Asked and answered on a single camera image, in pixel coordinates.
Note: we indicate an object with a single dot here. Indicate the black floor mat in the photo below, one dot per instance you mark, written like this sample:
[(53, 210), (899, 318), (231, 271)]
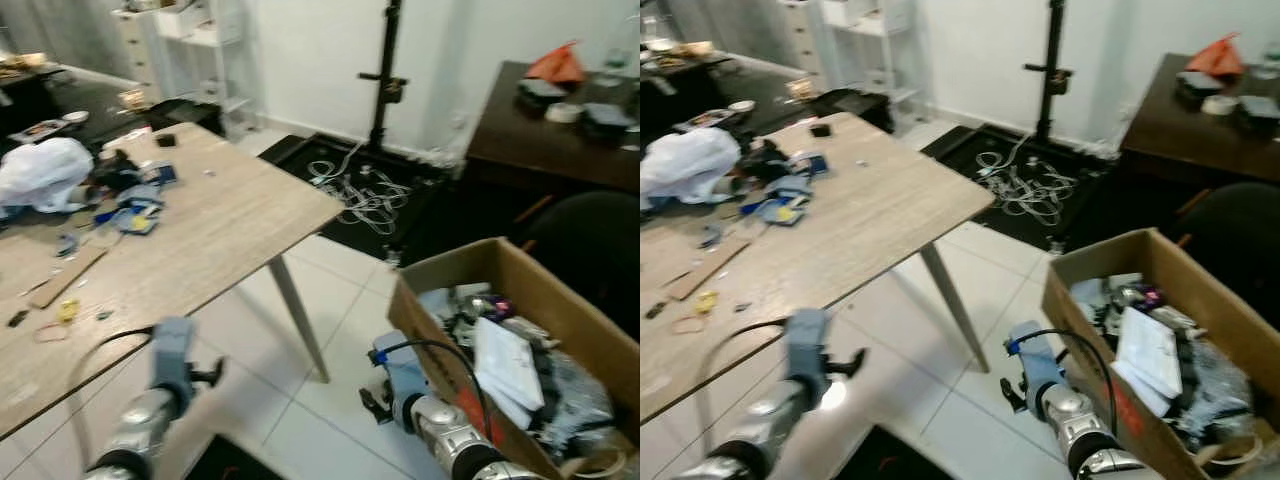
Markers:
[(1095, 195), (440, 200)]

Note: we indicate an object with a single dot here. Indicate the black low table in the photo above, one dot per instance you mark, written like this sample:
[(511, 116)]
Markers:
[(700, 90), (50, 100)]

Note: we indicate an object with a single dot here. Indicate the white flat paper packet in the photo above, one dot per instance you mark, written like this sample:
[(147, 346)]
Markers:
[(508, 365), (1148, 355)]

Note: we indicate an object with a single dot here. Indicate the dark brown desk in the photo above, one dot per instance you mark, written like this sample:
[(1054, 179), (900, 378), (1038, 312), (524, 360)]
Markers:
[(540, 150), (1180, 135)]

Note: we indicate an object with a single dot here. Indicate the thin wooden strip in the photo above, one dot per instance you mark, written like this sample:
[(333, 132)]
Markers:
[(68, 277), (708, 269)]

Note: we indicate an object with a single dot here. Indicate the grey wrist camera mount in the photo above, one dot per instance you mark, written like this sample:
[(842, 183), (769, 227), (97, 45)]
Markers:
[(402, 370), (1035, 362), (172, 355), (806, 345)]

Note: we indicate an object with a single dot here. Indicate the black tripod stand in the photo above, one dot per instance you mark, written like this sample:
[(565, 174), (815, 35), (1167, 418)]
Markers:
[(1050, 75), (384, 80)]

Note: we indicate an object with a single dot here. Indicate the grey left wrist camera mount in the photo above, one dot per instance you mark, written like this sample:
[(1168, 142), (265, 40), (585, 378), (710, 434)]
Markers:
[(172, 355), (806, 345)]

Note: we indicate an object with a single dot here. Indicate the black office chair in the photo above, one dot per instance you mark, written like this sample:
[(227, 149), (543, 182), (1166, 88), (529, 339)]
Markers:
[(1235, 225), (595, 250)]

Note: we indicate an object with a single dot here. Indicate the small black doormat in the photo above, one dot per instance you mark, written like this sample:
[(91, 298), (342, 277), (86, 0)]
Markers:
[(885, 458), (235, 462)]

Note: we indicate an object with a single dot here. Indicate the brown cardboard box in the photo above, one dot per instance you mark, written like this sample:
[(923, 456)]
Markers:
[(560, 300), (1200, 275)]

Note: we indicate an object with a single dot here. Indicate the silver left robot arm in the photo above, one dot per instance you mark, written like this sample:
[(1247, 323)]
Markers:
[(760, 430), (135, 430)]

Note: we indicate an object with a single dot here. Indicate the light wooden table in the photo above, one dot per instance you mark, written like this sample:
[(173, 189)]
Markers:
[(210, 240), (860, 225)]

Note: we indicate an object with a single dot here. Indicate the blue plastic wrapper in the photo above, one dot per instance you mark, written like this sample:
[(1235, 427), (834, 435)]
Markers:
[(135, 212), (785, 205)]

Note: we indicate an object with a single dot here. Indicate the beige rubber band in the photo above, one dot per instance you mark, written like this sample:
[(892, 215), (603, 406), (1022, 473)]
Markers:
[(52, 333), (690, 324)]

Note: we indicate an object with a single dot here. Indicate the small yellow item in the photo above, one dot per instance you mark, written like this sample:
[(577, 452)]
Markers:
[(706, 302), (68, 311)]

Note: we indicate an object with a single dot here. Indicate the small black square block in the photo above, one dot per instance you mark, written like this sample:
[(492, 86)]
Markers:
[(166, 140), (820, 130)]

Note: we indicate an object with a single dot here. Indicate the small white bowl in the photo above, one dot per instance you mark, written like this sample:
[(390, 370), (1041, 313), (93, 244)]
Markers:
[(75, 116), (742, 106)]

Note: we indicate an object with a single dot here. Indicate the white tape roll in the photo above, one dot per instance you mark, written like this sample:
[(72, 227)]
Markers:
[(1220, 104), (563, 112)]

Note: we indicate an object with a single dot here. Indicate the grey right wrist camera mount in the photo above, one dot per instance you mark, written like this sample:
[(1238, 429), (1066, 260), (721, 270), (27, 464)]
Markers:
[(1035, 362), (402, 370)]

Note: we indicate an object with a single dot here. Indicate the black flat case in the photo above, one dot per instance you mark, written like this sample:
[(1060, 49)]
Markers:
[(1258, 112), (608, 120)]

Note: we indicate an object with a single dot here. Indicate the white plastic bag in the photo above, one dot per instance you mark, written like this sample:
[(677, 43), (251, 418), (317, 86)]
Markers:
[(690, 165), (42, 175)]

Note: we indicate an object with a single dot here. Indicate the black case with grey lid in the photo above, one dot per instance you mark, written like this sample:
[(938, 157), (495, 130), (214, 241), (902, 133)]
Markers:
[(541, 92), (1198, 84)]

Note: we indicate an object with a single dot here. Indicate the white shelf unit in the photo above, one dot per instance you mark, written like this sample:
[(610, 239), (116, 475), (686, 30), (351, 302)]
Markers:
[(860, 45), (195, 45)]

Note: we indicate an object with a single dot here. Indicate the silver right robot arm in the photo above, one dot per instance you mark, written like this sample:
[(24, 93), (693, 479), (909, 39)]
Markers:
[(460, 445), (1095, 440)]

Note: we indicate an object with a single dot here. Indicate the orange plastic bag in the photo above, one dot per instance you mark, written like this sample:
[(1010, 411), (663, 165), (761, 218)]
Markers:
[(1217, 58), (556, 66)]

